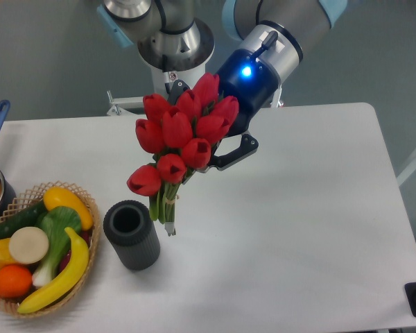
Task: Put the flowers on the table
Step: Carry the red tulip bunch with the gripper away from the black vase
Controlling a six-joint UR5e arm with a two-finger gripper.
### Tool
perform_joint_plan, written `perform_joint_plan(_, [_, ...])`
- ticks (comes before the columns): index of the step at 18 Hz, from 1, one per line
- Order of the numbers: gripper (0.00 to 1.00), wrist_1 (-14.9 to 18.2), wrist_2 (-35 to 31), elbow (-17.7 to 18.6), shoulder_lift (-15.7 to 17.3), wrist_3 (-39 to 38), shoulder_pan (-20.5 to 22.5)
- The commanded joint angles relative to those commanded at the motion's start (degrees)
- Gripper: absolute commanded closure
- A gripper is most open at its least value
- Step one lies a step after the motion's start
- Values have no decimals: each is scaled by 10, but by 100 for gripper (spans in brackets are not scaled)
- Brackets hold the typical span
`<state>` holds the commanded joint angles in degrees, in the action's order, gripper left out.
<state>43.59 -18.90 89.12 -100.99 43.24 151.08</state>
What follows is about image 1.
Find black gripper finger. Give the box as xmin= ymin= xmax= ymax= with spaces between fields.
xmin=197 ymin=132 xmax=259 ymax=173
xmin=167 ymin=79 xmax=191 ymax=105

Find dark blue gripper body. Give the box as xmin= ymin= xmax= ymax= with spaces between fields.
xmin=216 ymin=20 xmax=304 ymax=137

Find red tulip bouquet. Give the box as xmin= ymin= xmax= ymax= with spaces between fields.
xmin=127 ymin=73 xmax=239 ymax=235

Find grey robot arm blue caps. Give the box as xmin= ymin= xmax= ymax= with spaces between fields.
xmin=96 ymin=1 xmax=347 ymax=170

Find dark grey ribbed vase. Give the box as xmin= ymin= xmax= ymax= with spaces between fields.
xmin=103 ymin=200 xmax=161 ymax=271

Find yellow squash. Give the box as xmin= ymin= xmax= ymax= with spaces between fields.
xmin=43 ymin=187 xmax=94 ymax=230

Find red fruit in basket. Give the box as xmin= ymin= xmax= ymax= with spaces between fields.
xmin=58 ymin=231 xmax=91 ymax=273

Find woven wicker basket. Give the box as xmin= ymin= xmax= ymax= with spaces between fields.
xmin=0 ymin=181 xmax=101 ymax=318

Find green bok choy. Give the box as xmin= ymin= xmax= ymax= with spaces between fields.
xmin=33 ymin=206 xmax=82 ymax=289

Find yellow banana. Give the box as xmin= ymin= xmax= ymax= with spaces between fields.
xmin=17 ymin=227 xmax=89 ymax=314

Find green cucumber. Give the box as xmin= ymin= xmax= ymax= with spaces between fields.
xmin=0 ymin=201 xmax=47 ymax=239

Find beige round sliced vegetable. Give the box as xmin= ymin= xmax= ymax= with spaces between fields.
xmin=8 ymin=227 xmax=49 ymax=264

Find orange fruit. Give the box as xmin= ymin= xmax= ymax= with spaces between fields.
xmin=0 ymin=264 xmax=33 ymax=298

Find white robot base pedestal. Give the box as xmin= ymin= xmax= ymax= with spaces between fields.
xmin=107 ymin=65 xmax=205 ymax=116

